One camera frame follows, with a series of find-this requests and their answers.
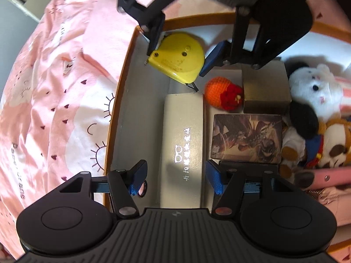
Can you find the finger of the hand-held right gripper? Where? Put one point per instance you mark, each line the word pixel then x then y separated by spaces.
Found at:
pixel 153 33
pixel 214 59

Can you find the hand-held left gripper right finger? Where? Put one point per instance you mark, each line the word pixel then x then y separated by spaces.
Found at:
pixel 215 176

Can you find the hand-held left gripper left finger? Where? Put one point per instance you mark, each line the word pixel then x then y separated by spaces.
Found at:
pixel 138 175

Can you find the orange crochet ball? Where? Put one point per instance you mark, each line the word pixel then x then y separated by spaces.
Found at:
pixel 219 93

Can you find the yellow tape measure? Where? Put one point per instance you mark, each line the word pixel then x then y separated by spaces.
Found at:
pixel 178 57

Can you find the orange cardboard box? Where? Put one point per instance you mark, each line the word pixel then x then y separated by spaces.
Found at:
pixel 123 142

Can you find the long white box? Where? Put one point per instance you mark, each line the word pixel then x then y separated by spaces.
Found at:
pixel 182 148

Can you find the picture printed box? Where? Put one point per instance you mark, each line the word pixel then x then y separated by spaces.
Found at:
pixel 246 137

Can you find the small brown box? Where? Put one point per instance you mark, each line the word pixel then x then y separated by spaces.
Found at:
pixel 266 90

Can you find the panda plush with striped hat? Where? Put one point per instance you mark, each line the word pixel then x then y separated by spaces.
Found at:
pixel 312 87

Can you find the brown dog plush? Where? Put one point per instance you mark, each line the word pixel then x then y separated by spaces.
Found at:
pixel 334 142

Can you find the pink printed blanket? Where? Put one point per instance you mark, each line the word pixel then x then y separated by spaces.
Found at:
pixel 68 87

